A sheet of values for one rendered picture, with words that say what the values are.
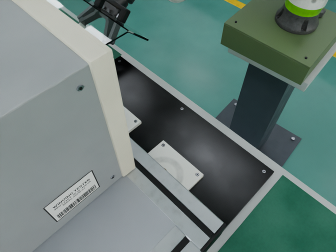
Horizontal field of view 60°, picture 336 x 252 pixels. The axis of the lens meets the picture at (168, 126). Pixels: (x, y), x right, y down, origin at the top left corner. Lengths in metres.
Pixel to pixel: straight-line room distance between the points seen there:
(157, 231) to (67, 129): 0.17
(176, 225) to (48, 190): 0.16
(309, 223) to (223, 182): 0.23
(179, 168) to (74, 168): 0.49
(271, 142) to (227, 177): 1.05
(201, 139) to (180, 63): 1.37
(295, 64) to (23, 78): 0.91
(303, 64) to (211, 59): 1.26
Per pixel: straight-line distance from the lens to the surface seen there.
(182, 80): 2.04
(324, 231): 0.84
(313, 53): 1.09
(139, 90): 0.95
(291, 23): 1.13
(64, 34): 0.26
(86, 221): 0.39
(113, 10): 1.05
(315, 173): 1.83
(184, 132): 0.85
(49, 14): 0.29
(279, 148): 1.81
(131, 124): 0.85
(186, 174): 0.77
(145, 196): 0.39
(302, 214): 0.83
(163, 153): 0.79
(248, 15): 1.16
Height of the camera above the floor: 1.47
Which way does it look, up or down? 55 degrees down
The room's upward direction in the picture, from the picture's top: straight up
